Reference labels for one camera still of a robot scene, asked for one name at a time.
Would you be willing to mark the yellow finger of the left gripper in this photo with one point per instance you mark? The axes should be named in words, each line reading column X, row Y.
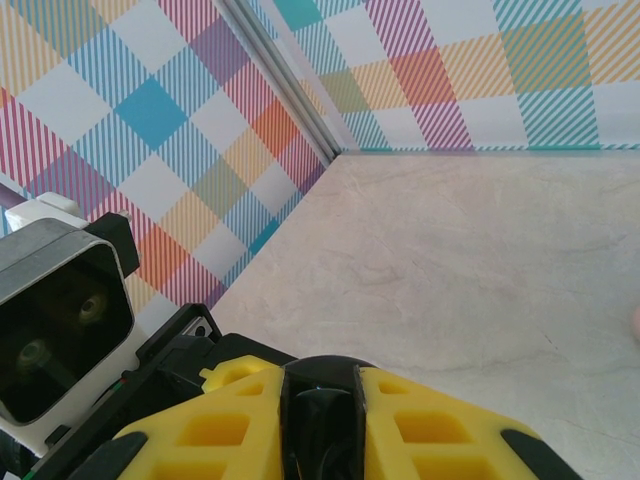
column 235, row 367

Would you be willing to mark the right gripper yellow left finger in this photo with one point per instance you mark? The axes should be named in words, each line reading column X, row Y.
column 265, row 425

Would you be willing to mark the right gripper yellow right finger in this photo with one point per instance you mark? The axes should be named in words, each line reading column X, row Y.
column 382, row 450

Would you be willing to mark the black earbud charging case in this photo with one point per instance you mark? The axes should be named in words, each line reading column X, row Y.
column 325, row 400

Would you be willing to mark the pink earbud charging case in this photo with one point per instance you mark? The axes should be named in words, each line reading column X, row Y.
column 636, row 325

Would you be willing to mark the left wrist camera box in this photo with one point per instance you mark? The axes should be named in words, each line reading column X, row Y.
column 65, row 320

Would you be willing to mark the aluminium corner post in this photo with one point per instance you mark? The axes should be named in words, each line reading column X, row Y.
column 292, row 80

